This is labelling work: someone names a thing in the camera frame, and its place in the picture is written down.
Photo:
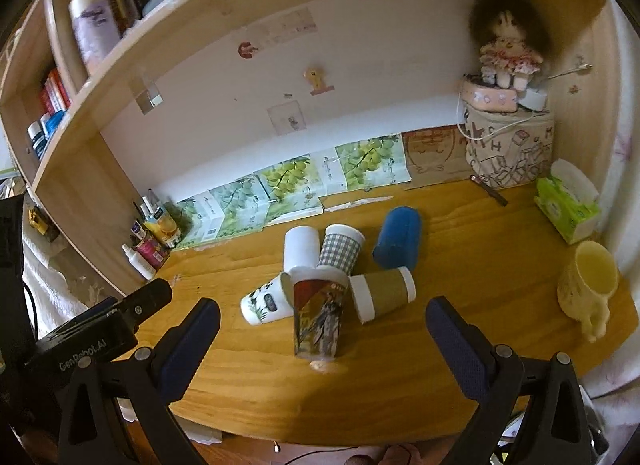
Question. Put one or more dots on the pink tube container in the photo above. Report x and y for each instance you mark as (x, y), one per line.
(144, 242)

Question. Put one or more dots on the cream ceramic mug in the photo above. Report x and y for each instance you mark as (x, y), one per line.
(586, 285)

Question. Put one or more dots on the brown sleeve paper cup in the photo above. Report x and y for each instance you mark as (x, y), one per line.
(380, 293)

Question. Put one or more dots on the plain white paper cup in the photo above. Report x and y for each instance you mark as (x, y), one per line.
(301, 248)

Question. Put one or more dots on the red printed plastic cup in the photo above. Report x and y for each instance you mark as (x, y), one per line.
(318, 295)

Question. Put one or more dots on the grey checkered paper cup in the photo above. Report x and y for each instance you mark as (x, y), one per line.
(340, 248)

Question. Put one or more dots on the green grape printed box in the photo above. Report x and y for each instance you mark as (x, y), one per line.
(289, 190)

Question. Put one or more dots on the dark pen on desk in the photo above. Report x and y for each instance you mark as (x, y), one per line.
(490, 191)

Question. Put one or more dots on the green tissue pack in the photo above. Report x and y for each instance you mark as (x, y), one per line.
(569, 200)

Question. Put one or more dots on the white spray bottle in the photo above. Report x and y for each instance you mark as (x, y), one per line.
(139, 263)

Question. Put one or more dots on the curly-haired rag doll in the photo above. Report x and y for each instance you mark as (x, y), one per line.
(511, 42)

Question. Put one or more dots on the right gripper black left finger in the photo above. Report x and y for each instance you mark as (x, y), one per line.
(93, 429)

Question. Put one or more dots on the pink small box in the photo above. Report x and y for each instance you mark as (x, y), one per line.
(488, 98)

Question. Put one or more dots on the lilac floral cylinder tin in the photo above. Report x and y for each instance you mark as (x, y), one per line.
(95, 30)

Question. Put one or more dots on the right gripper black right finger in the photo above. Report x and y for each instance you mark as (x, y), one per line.
(554, 428)

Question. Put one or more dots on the wooden bookshelf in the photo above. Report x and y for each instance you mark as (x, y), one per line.
(201, 92)

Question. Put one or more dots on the beige printed fabric bag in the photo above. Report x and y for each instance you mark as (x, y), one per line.
(508, 149)

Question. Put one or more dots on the blue lidded jar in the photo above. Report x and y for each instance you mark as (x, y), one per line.
(49, 122)

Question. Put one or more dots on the blue plastic cup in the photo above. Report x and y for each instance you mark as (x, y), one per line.
(399, 239)

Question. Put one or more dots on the red books on shelf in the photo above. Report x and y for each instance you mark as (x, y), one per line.
(53, 94)

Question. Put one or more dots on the brown cardboard with drawing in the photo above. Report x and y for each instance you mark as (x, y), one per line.
(435, 156)

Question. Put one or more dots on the white panda paper cup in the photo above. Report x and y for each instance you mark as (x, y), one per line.
(270, 302)

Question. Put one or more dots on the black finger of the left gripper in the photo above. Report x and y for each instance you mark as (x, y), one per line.
(141, 305)

